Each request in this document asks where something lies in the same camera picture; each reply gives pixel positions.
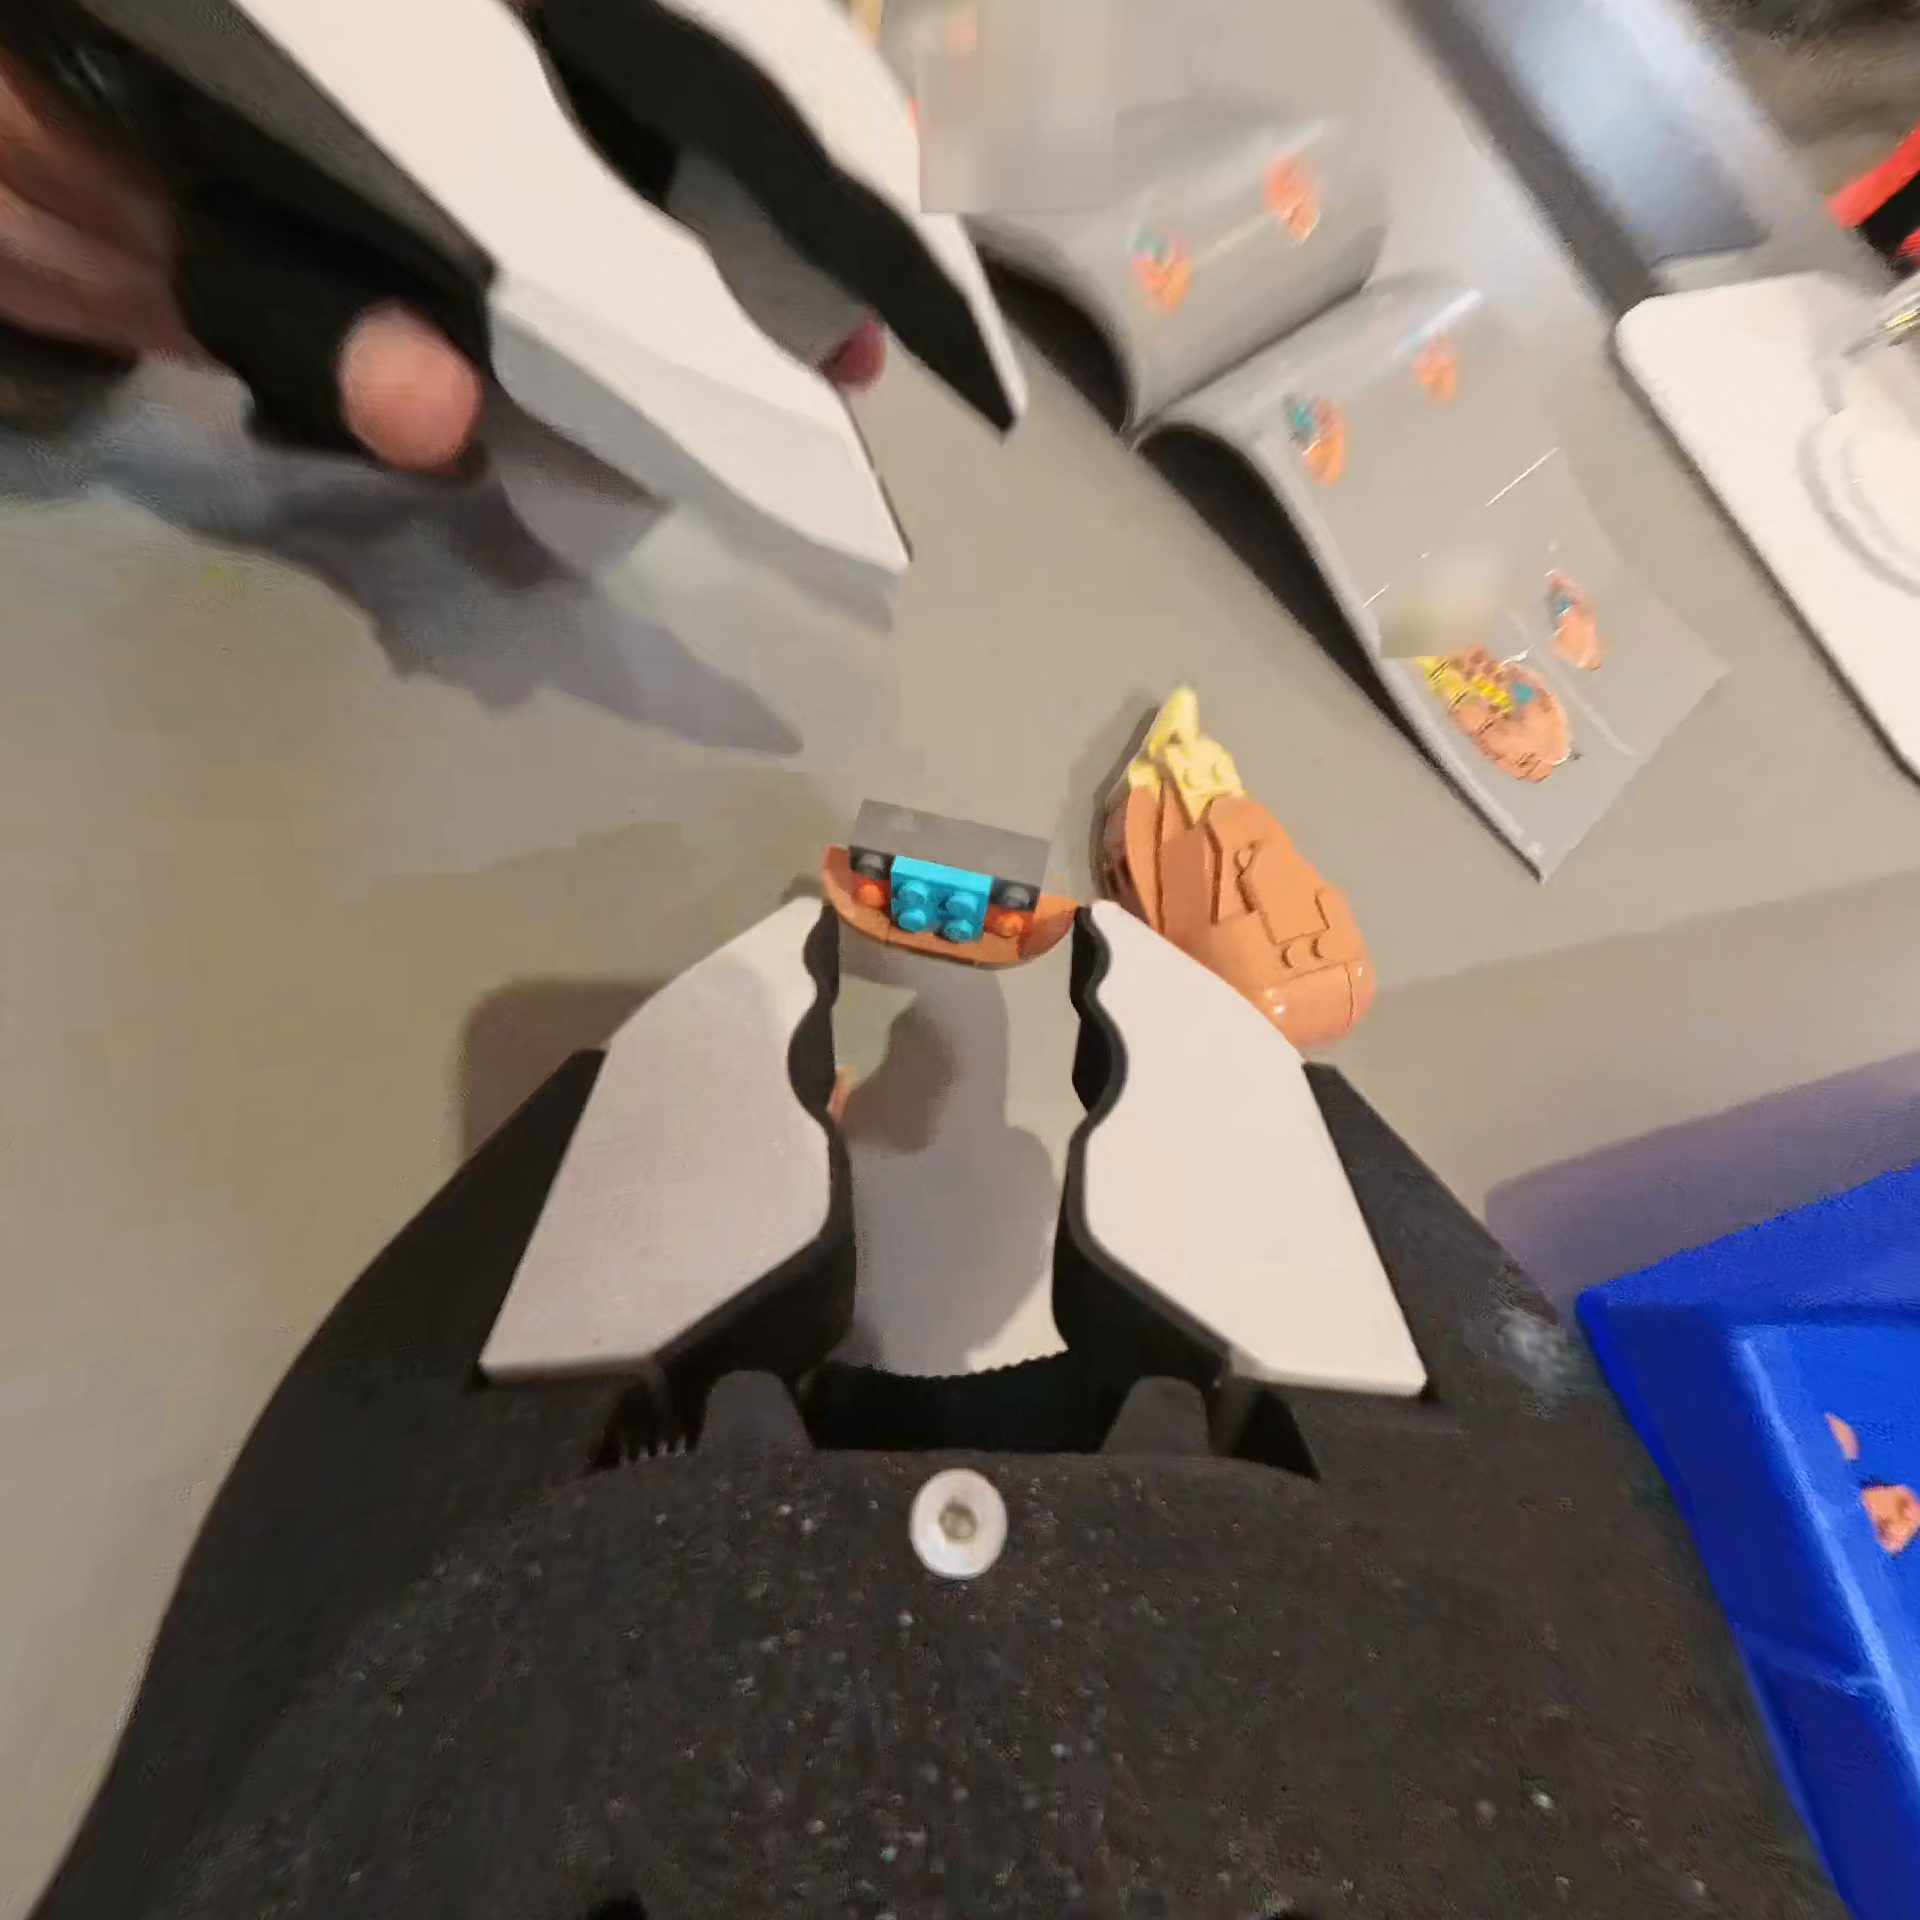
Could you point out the blue plastic bin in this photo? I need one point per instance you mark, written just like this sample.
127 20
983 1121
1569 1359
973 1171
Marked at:
1695 1425

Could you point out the brown tan brick model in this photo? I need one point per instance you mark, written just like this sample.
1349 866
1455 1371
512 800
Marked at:
1261 914

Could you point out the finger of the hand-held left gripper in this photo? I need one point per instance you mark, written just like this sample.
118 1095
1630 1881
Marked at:
862 89
599 345

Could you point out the grey instruction booklet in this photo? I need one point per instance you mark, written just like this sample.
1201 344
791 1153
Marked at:
1349 493

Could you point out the small brown brick plate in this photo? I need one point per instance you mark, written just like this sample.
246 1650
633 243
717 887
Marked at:
839 1095

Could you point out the brown square brick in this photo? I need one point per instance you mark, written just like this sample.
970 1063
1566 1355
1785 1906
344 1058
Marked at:
1893 1516

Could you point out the small brown blue brick assembly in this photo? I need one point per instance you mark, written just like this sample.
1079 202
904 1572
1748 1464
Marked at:
938 900

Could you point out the brown wedge brick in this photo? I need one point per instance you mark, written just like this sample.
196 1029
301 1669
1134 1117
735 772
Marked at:
1844 1435

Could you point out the red black object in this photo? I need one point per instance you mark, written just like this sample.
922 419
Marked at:
1882 195

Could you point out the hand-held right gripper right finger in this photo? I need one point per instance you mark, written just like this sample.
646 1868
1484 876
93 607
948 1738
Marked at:
1231 1200

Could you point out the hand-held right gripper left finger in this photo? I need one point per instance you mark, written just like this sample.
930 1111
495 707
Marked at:
674 1171

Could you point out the white tablet stand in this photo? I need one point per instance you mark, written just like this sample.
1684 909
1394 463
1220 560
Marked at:
1725 421

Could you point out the grey desk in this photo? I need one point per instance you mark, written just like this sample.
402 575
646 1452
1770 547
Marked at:
224 839

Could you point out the white round disc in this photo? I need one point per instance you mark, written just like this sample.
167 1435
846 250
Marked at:
1882 493

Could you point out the person's left hand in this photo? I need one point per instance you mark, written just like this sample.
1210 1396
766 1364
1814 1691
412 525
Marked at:
76 225

